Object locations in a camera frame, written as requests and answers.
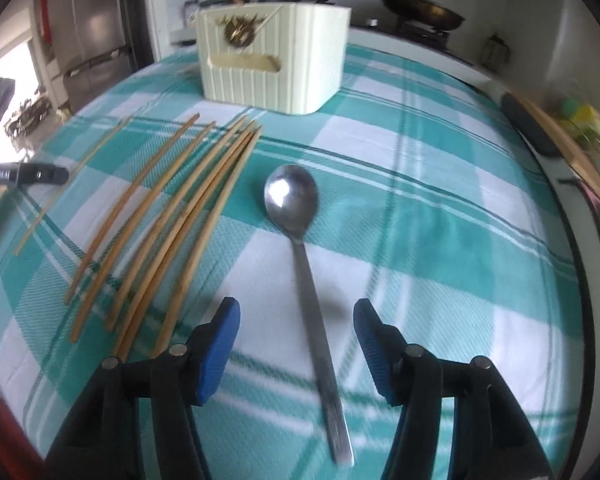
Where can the small dark lantern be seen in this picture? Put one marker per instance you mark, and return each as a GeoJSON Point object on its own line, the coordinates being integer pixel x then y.
{"type": "Point", "coordinates": [495, 52]}

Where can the teal plaid tablecloth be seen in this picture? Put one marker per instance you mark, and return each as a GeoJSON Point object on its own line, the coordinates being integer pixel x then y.
{"type": "Point", "coordinates": [430, 210]}

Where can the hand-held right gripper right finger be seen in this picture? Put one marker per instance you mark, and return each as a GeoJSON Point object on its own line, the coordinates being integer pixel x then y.
{"type": "Point", "coordinates": [372, 350]}

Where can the wooden board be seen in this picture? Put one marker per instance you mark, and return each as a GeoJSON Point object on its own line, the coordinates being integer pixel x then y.
{"type": "Point", "coordinates": [575, 160]}

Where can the metal clutter by window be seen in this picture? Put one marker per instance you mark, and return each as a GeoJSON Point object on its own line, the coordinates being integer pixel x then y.
{"type": "Point", "coordinates": [27, 115]}

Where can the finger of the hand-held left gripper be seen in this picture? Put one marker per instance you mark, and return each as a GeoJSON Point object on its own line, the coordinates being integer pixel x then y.
{"type": "Point", "coordinates": [45, 174]}

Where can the black oval pad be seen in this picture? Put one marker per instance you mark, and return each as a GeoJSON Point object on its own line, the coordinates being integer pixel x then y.
{"type": "Point", "coordinates": [530, 125]}

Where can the row of wooden chopsticks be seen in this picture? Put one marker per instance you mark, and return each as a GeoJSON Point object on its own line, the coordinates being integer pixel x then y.
{"type": "Point", "coordinates": [245, 140]}

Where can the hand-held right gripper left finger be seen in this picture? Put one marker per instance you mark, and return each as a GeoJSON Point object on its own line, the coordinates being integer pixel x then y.
{"type": "Point", "coordinates": [215, 355]}

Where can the yellow green object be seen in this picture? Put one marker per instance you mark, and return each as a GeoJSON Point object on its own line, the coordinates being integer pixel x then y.
{"type": "Point", "coordinates": [585, 120]}

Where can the black gas stove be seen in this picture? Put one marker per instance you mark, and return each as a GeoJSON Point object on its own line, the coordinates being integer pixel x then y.
{"type": "Point", "coordinates": [420, 40]}

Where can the metal spoon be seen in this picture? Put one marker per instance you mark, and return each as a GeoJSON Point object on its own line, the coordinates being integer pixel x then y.
{"type": "Point", "coordinates": [290, 200]}

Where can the white ribbed storage box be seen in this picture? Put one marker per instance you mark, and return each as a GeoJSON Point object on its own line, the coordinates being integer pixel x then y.
{"type": "Point", "coordinates": [280, 85]}

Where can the thin pale chopstick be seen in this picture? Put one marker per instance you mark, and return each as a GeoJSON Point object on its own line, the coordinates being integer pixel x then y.
{"type": "Point", "coordinates": [105, 142]}

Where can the stainless steel refrigerator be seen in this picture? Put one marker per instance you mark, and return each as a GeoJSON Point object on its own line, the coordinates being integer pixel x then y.
{"type": "Point", "coordinates": [90, 25]}

